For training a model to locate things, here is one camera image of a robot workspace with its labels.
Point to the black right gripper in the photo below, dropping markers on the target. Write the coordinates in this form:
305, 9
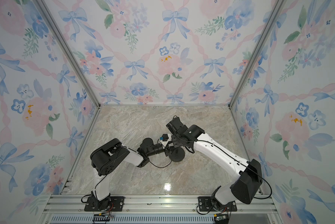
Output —
175, 143

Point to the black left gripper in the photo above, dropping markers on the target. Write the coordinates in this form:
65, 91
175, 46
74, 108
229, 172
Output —
169, 151

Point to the black round microphone stand base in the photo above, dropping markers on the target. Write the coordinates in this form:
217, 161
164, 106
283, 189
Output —
177, 154

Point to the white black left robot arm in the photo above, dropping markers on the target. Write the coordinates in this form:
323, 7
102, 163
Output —
108, 157

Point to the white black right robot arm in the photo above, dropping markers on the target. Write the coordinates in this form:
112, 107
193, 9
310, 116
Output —
246, 176

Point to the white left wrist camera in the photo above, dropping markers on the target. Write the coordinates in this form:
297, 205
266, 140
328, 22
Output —
165, 140

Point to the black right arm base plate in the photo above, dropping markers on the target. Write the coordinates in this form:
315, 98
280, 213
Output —
211, 204

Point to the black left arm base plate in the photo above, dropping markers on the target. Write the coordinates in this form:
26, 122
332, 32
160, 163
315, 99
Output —
108, 204

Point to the aluminium mounting rail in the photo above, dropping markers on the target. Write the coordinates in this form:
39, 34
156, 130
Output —
158, 209

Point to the aluminium right corner post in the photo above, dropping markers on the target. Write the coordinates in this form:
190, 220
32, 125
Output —
276, 11

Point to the aluminium corner post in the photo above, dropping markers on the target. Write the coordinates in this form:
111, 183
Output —
46, 14
276, 11

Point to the aluminium left corner post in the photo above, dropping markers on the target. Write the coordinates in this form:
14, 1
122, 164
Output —
46, 14

